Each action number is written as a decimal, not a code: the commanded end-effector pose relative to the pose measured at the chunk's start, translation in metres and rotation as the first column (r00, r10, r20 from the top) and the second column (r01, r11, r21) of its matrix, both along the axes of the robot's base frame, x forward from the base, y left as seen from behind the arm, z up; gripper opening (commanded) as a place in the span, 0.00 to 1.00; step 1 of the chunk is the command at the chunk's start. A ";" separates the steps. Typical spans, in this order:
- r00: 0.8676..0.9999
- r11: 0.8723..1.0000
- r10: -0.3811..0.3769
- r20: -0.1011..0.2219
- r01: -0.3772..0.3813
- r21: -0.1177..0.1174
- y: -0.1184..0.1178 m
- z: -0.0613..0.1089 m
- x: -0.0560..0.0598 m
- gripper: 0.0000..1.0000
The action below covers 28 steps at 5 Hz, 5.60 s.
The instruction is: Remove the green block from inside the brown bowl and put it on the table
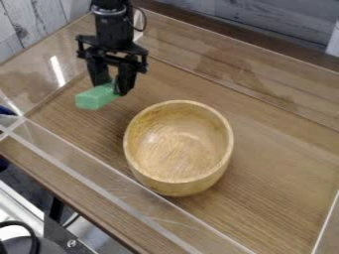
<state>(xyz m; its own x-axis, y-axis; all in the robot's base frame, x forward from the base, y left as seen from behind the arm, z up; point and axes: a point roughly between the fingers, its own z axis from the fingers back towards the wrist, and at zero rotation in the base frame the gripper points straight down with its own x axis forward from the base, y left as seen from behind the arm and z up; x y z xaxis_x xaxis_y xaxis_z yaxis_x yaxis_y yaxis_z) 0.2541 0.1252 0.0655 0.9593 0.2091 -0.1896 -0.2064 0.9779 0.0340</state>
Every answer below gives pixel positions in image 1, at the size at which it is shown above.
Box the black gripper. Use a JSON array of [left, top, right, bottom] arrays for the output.
[[76, 6, 149, 96]]

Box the green rectangular block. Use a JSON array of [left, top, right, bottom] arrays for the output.
[[76, 83, 119, 110]]

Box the brown wooden bowl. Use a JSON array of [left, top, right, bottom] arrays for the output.
[[123, 100, 235, 196]]

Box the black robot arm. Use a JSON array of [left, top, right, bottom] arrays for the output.
[[76, 0, 149, 96]]

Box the clear acrylic corner bracket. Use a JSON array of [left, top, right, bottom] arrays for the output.
[[134, 9, 145, 43]]

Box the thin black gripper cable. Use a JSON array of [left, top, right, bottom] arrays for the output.
[[131, 6, 149, 34]]

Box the clear acrylic front wall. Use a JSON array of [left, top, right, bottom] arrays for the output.
[[0, 115, 255, 254]]

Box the black metal mount plate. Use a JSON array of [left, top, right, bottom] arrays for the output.
[[40, 216, 98, 254]]

